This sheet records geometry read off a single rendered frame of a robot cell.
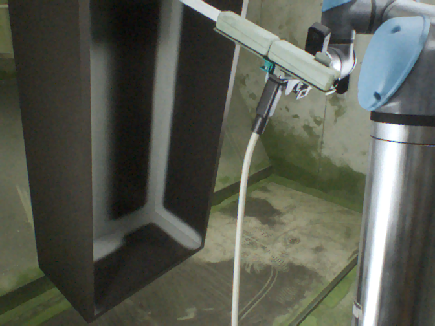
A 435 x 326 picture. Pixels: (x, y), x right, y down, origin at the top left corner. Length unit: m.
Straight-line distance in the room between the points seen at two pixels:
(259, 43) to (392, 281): 0.52
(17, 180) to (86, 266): 1.14
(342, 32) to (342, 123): 1.96
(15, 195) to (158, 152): 0.90
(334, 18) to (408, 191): 0.63
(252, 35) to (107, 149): 0.90
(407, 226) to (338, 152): 2.54
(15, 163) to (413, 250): 2.12
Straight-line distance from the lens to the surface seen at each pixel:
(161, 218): 1.92
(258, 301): 2.15
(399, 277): 0.57
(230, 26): 0.89
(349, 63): 1.10
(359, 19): 1.08
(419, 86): 0.51
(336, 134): 3.04
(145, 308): 2.14
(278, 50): 0.81
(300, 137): 3.20
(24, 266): 2.29
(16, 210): 2.32
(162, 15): 1.55
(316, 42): 0.92
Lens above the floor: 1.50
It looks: 23 degrees down
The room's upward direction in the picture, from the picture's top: straight up
